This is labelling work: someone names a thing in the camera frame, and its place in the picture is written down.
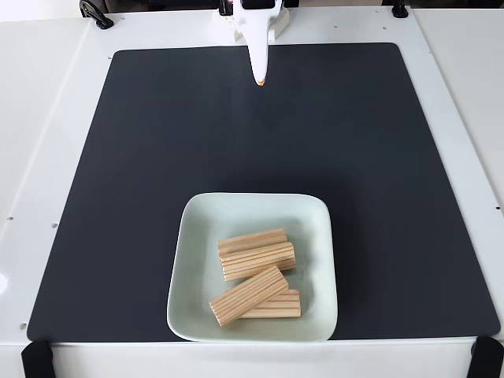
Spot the black rubber mat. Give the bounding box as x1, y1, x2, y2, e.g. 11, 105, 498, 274
26, 42, 501, 343

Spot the pale green square plate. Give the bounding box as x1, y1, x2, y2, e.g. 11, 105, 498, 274
166, 191, 339, 343

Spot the grooved wooden block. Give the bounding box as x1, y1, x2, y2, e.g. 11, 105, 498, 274
218, 241, 297, 283
209, 265, 290, 328
238, 288, 302, 319
217, 228, 288, 255

